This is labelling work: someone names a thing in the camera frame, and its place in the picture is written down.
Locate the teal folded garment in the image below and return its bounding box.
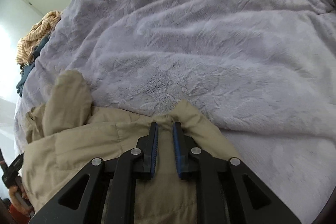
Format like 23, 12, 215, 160
16, 34, 50, 97

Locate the khaki puffer jacket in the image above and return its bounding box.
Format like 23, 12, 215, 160
22, 71, 238, 223

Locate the red sleeve forearm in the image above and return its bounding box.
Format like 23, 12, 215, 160
9, 204, 30, 224

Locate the person's left hand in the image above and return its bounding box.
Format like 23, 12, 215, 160
9, 176, 32, 217

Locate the striped beige garment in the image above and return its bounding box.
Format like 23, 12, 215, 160
16, 10, 62, 65

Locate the lavender plush bedspread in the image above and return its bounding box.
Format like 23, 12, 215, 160
14, 0, 335, 223

